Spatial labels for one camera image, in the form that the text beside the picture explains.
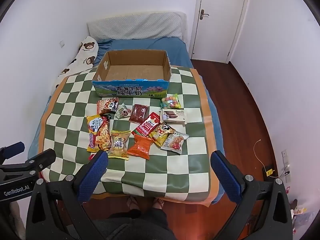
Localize white biscuit box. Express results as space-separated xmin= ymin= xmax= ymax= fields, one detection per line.
xmin=161 ymin=108 xmax=187 ymax=124

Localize clear wrapped snack packet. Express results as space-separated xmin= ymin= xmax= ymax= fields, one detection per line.
xmin=115 ymin=104 xmax=132 ymax=119

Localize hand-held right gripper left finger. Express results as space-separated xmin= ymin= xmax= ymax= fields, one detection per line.
xmin=25 ymin=151 xmax=109 ymax=240

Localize thin white cable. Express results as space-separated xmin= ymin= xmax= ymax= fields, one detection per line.
xmin=253 ymin=140 xmax=266 ymax=166

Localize orange panda snack packet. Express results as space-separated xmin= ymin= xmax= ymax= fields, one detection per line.
xmin=97 ymin=97 xmax=119 ymax=115

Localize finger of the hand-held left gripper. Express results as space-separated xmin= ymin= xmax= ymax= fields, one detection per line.
xmin=0 ymin=148 xmax=56 ymax=180
xmin=0 ymin=142 xmax=26 ymax=167

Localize white socket panel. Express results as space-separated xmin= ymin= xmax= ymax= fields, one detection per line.
xmin=282 ymin=150 xmax=292 ymax=183

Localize long yellow snack packet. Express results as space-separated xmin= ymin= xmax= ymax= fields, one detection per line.
xmin=86 ymin=115 xmax=103 ymax=153

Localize white door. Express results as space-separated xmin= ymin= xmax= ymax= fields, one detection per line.
xmin=192 ymin=0 xmax=251 ymax=62

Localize yellow panda snack packet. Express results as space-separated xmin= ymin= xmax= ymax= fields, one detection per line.
xmin=148 ymin=122 xmax=175 ymax=147

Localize person's right foot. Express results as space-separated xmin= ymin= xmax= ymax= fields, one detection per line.
xmin=152 ymin=197 xmax=166 ymax=211

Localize person's foot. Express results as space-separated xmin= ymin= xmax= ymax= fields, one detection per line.
xmin=126 ymin=196 xmax=141 ymax=210
xmin=152 ymin=197 xmax=166 ymax=211

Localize orange crimped snack packet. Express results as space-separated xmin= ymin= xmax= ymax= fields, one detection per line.
xmin=127 ymin=134 xmax=153 ymax=160

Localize bear print pillow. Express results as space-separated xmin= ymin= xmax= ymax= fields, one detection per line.
xmin=51 ymin=36 xmax=99 ymax=95

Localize long red snack packet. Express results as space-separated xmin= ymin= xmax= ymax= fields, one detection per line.
xmin=96 ymin=115 xmax=112 ymax=152

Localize white nut snack packet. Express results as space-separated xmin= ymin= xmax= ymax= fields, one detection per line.
xmin=160 ymin=132 xmax=189 ymax=155

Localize dark red snack packet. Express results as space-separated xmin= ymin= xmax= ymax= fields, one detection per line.
xmin=129 ymin=104 xmax=150 ymax=124

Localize green white checkered mat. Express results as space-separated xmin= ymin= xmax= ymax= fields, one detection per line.
xmin=41 ymin=65 xmax=220 ymax=207

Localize person's left foot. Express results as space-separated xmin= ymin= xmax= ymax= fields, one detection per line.
xmin=126 ymin=196 xmax=141 ymax=210

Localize grey quilted pillow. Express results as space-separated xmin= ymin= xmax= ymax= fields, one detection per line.
xmin=87 ymin=11 xmax=188 ymax=42

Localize printed cardboard box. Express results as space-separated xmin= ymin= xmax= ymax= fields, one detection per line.
xmin=91 ymin=50 xmax=172 ymax=98

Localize blue bed sheet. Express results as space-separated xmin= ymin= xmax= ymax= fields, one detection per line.
xmin=27 ymin=36 xmax=223 ymax=203

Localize pile of small packets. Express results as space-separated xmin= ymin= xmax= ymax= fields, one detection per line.
xmin=290 ymin=199 xmax=316 ymax=230

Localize person's dark trousers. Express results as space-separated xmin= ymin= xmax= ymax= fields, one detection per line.
xmin=82 ymin=208 xmax=181 ymax=240

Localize beige yellow snack packet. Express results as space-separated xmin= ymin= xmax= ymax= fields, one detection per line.
xmin=108 ymin=130 xmax=131 ymax=160

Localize colourful candy bag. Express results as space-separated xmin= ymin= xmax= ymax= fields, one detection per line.
xmin=160 ymin=94 xmax=181 ymax=109

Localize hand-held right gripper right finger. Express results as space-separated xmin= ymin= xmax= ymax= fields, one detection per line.
xmin=211 ymin=151 xmax=293 ymax=240

